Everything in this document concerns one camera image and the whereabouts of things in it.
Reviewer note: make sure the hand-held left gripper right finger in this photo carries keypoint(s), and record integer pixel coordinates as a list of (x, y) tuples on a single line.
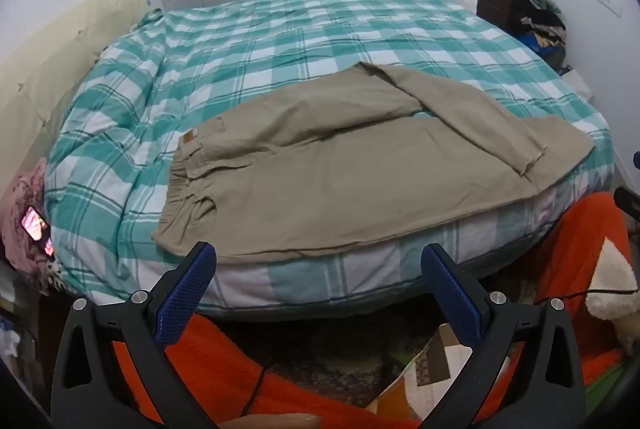
[(452, 304)]

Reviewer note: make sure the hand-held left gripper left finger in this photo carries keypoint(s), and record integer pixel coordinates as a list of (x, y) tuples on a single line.
[(181, 304)]

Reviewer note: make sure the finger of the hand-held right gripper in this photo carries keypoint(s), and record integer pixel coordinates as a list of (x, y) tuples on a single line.
[(629, 201)]

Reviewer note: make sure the beige pants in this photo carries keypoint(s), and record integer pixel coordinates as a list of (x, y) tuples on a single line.
[(350, 169)]

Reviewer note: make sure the dark patterned rug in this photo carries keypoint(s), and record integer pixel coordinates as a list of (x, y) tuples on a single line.
[(325, 354)]

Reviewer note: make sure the smartphone with lit screen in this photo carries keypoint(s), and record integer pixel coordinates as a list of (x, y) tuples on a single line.
[(35, 223)]

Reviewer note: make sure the pink cloth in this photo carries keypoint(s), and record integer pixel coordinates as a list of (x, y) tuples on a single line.
[(20, 189)]

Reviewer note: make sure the pile of dark clothes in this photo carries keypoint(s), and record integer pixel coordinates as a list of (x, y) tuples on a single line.
[(542, 21)]

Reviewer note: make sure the dark wooden nightstand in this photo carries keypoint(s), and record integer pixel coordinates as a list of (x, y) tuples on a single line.
[(495, 9)]

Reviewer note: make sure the cream padded headboard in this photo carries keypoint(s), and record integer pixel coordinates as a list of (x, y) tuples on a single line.
[(45, 59)]

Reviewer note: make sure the teal plaid duvet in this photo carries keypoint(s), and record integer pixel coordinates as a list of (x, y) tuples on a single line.
[(300, 34)]

